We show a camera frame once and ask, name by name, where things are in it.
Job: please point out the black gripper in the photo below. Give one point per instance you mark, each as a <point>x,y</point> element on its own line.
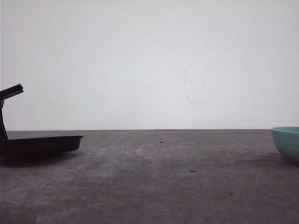
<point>5,94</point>

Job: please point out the black frying pan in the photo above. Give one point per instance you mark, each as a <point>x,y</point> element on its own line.
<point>39,146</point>

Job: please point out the teal bowl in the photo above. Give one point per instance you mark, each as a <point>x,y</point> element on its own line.
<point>286,140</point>

